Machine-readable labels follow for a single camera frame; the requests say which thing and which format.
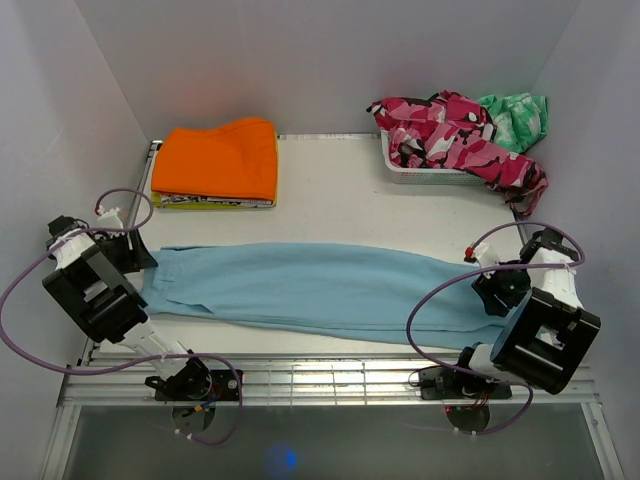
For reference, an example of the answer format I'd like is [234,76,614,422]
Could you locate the green tie-dye trousers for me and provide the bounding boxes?
[477,93,549,153]

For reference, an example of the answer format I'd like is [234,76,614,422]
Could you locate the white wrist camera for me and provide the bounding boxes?
[95,205,125,236]
[464,242,501,268]

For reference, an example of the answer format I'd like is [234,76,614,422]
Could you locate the pink camouflage trousers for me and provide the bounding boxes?
[367,90,548,216]

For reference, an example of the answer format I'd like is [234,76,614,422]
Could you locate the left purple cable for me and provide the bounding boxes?
[0,187,245,447]

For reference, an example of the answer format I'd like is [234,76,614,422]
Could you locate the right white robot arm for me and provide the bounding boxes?
[451,227,601,397]

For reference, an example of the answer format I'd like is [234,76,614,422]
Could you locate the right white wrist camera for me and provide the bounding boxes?
[464,242,501,268]

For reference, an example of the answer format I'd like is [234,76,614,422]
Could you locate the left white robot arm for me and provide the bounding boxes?
[42,209,213,401]

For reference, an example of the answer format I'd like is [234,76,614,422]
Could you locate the aluminium mounting rail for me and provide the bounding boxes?
[55,352,600,407]

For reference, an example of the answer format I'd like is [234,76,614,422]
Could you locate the folded orange trousers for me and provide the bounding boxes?
[151,117,278,202]

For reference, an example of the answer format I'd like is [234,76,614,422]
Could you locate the light blue trousers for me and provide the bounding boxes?
[142,243,509,349]

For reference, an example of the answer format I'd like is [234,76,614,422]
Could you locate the folded yellow patterned trousers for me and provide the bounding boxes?
[151,131,278,208]

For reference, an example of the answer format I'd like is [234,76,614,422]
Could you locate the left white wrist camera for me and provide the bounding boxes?
[95,205,125,236]

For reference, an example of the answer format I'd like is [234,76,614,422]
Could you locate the white plastic basket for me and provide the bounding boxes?
[380,132,485,186]

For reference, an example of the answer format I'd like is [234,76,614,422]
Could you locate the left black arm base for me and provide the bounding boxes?
[144,369,244,402]

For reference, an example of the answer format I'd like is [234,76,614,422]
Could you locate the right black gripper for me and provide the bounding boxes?
[471,256,532,318]

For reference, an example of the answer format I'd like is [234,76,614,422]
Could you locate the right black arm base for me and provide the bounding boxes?
[417,366,512,401]

